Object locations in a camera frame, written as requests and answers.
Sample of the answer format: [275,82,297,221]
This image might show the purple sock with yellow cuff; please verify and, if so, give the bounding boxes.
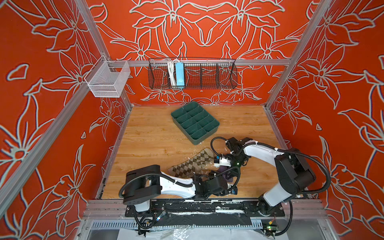
[217,166,238,183]

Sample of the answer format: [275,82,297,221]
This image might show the brown argyle sock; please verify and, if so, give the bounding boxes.
[168,148,214,179]

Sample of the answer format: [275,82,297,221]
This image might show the green divided tray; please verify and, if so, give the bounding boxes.
[171,102,220,145]

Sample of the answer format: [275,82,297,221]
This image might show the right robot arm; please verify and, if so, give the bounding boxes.
[225,138,316,216]

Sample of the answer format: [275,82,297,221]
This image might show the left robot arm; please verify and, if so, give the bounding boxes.
[119,165,240,213]

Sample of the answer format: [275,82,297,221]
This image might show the light blue box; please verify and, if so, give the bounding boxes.
[175,62,185,89]

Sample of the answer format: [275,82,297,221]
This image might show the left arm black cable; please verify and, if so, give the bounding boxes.
[118,166,241,199]

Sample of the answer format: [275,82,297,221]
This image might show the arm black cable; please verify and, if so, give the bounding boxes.
[118,166,241,199]
[209,136,331,193]

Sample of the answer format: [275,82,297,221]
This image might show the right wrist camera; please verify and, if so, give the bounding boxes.
[214,156,232,168]

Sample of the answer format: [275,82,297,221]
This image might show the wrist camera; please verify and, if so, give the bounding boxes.
[214,156,232,168]
[229,187,238,195]

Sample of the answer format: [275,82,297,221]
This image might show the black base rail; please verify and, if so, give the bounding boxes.
[124,197,286,218]

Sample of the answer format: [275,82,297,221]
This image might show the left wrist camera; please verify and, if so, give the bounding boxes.
[229,187,238,195]

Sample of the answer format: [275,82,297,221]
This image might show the black wire wall basket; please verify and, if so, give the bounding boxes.
[148,58,239,90]

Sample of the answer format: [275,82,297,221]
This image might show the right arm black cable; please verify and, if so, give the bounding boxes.
[209,136,331,193]

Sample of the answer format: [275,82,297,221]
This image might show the clear plastic wall bin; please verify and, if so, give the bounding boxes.
[85,60,131,98]

